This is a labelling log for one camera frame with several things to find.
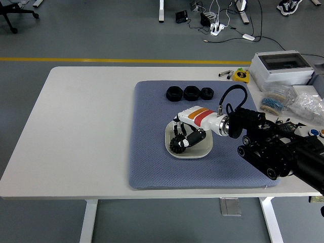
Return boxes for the black power adapter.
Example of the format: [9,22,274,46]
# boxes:
[274,118,307,136]

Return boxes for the white power strip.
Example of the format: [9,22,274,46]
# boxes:
[210,22,227,36]

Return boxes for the small black hex nut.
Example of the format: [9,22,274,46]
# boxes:
[200,87,215,101]

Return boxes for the metal floor plate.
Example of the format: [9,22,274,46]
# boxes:
[219,197,242,217]

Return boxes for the clear bag of parts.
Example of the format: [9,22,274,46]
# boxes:
[288,92,324,125]

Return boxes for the black box device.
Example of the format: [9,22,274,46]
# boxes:
[175,10,188,24]

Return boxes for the yellow tape measure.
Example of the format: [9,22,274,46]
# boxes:
[232,67,250,84]

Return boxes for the person's black white sneaker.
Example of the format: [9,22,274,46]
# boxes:
[276,0,292,16]
[288,0,303,12]

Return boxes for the blue-grey textured mat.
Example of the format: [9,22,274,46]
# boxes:
[127,80,281,190]

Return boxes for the black power brick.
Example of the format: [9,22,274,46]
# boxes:
[199,12,211,26]

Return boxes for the white cable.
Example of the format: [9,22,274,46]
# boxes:
[209,0,231,26]

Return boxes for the white square plate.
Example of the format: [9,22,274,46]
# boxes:
[165,120,213,159]

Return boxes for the bag of blue resistors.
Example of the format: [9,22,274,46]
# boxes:
[259,85,296,116]

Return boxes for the white flat box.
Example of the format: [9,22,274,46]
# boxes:
[292,85,321,98]

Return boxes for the large black hex nut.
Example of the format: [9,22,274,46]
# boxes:
[166,86,182,102]
[183,86,200,102]

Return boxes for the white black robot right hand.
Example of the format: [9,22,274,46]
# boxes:
[170,106,224,152]

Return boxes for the black office chair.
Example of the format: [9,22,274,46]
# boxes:
[0,0,40,34]

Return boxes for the yellow floor tape line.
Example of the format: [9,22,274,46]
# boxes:
[0,57,253,64]

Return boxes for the white box blue yellow buttons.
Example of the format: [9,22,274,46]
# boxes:
[296,125,324,139]

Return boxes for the grey electrical enclosure box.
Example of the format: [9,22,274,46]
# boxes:
[248,50,315,92]

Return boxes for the black floor cable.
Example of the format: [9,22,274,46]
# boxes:
[203,0,288,51]

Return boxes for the large black gear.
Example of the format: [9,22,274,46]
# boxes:
[169,136,188,155]

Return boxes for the white table leg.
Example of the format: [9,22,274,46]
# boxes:
[259,196,284,243]
[79,199,99,243]

